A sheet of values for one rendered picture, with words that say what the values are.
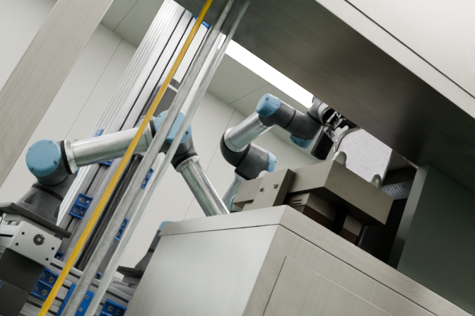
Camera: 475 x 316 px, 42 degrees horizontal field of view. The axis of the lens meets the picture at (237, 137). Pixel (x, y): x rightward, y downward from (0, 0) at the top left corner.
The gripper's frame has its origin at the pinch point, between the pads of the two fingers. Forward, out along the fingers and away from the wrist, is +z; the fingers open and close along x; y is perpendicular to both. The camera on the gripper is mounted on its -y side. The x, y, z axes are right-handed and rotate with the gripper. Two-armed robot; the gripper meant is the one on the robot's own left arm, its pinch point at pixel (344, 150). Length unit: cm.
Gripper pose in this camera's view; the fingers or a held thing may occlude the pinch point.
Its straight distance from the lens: 172.9
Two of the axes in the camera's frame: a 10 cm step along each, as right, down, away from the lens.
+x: 8.1, 5.0, 3.1
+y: 5.8, -7.6, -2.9
